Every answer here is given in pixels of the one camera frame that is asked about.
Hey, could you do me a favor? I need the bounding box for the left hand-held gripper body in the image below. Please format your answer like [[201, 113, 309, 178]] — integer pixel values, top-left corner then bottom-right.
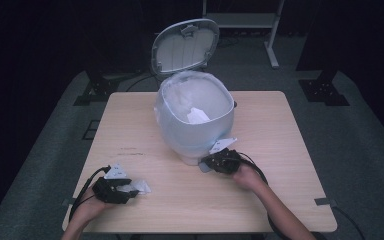
[[91, 162, 132, 205]]

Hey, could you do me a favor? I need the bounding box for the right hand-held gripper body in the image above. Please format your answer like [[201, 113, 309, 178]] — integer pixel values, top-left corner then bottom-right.
[[206, 136, 243, 175]]

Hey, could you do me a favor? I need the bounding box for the white paper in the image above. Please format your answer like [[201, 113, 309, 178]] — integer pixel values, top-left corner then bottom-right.
[[186, 106, 212, 126], [117, 178, 152, 196]]

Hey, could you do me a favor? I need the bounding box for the white pedal trash can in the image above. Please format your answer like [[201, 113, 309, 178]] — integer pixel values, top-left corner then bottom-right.
[[150, 18, 238, 174]]

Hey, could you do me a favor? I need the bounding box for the person's left hand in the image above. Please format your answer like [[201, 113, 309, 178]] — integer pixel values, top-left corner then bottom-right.
[[74, 190, 115, 219]]

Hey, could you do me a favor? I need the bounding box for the person's right hand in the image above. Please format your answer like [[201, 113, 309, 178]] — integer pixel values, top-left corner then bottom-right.
[[230, 162, 265, 192]]

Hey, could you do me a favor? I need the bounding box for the black floor socket plate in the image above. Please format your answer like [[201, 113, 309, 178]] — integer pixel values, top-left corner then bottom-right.
[[82, 119, 101, 141]]

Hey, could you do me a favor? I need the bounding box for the black stand base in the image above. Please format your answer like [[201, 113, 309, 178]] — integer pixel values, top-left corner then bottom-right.
[[73, 69, 122, 107], [298, 69, 350, 107]]

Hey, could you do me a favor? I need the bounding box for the white metal stand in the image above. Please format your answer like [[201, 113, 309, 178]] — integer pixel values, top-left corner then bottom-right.
[[201, 0, 286, 70]]

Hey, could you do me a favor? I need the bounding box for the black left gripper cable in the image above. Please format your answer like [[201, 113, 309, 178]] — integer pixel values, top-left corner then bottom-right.
[[68, 165, 112, 222]]

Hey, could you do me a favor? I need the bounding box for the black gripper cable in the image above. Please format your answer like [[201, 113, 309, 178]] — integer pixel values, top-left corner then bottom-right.
[[237, 151, 294, 240], [68, 165, 112, 222]]

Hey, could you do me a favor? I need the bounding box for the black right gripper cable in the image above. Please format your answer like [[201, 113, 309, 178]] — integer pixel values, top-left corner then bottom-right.
[[237, 151, 294, 240]]

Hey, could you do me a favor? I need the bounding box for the black floor cable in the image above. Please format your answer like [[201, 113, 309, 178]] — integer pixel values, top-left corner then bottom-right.
[[125, 73, 158, 93]]

